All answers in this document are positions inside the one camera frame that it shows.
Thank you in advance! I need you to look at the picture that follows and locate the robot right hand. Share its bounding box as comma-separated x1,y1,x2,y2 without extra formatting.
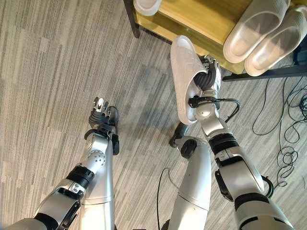
193,55,222,93

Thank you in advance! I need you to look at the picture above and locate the dark robot right foot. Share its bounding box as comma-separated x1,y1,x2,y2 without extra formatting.
169,123,192,147

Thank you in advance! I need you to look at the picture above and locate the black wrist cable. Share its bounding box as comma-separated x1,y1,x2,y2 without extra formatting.
214,97,241,123

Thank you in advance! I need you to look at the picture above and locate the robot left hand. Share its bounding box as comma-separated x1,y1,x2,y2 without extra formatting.
88,96,119,126

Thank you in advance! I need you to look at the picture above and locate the grey floor cable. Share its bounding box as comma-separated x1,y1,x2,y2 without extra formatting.
167,169,181,190

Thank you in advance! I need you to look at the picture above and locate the long black looped cable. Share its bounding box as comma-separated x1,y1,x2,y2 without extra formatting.
251,76,307,149

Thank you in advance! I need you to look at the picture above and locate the black floor cable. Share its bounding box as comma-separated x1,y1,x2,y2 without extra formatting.
156,167,171,230

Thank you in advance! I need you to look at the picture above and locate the black coiled cable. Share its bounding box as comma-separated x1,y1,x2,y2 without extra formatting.
276,145,299,189

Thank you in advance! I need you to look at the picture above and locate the wooden shoe rack black frame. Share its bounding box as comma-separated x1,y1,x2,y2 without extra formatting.
123,0,307,83

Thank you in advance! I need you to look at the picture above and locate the teal cable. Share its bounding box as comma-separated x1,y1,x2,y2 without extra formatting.
286,81,307,125

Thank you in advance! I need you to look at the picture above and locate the silver robot right leg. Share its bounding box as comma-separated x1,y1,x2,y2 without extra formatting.
165,135,218,230

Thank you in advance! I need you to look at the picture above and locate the white slipper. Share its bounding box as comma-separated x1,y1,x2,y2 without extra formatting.
133,0,164,17
170,35,210,126
223,0,292,64
244,4,307,77

